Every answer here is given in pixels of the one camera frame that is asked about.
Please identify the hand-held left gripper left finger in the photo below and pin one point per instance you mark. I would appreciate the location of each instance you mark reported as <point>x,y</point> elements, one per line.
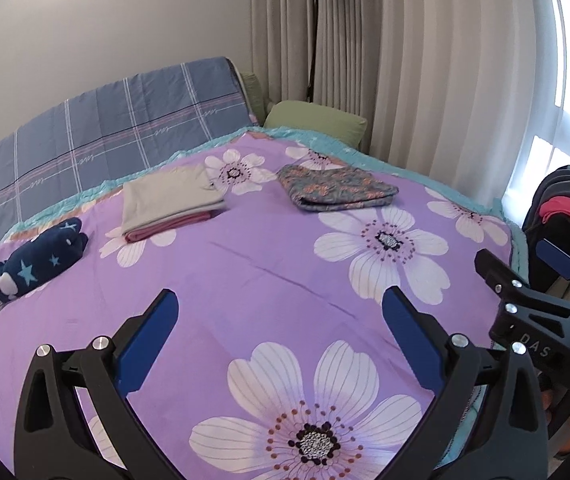
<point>147,340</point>

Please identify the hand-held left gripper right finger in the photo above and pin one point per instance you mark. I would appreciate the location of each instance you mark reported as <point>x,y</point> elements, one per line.
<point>412,340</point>

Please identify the teal orange floral cloth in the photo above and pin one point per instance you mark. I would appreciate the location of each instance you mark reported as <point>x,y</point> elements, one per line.
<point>335,187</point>

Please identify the pile of dark clothes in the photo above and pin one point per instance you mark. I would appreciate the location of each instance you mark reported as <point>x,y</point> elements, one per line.
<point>565,185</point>

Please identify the purple flower print blanket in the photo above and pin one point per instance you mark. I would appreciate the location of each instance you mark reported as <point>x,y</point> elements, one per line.
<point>265,270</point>

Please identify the navy star print cloth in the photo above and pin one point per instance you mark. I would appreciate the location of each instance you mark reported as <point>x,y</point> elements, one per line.
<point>30,265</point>

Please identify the beige and pink folded cloth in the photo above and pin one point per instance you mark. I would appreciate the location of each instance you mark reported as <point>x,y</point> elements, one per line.
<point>165,195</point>

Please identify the blue plaid quilt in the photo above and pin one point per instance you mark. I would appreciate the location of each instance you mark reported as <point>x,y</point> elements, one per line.
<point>115,125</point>

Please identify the cream pleated curtain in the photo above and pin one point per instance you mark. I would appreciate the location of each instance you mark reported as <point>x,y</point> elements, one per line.
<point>415,60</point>

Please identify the large green pillow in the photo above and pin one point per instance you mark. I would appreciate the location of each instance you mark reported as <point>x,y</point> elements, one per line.
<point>315,120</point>

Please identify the small green pillow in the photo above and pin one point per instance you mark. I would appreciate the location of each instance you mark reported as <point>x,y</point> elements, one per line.
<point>254,92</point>

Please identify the black floor lamp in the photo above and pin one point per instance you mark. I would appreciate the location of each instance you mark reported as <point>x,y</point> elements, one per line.
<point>311,35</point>

